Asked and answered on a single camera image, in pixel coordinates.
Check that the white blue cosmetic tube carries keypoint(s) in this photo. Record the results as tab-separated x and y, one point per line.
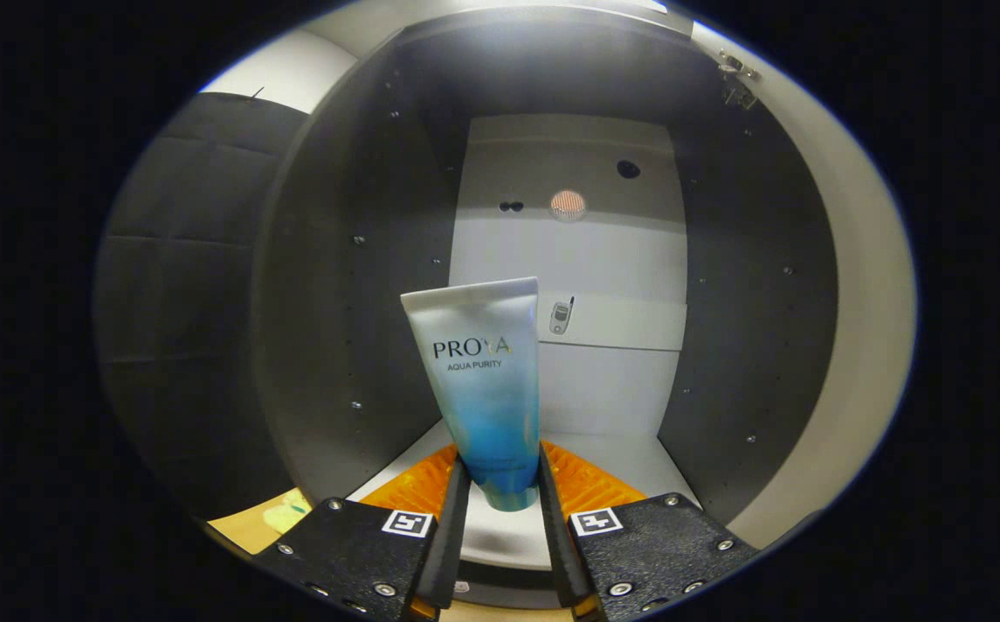
487	389

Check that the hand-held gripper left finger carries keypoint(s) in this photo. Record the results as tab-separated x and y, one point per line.
452	544

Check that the black backdrop cloth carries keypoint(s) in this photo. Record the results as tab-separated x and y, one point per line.
180	302

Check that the metal cabinet hinge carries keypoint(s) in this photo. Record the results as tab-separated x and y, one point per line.
737	79

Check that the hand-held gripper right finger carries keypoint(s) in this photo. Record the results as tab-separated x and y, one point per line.
562	553

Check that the pale yellow green item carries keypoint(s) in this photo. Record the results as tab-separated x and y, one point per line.
286	517

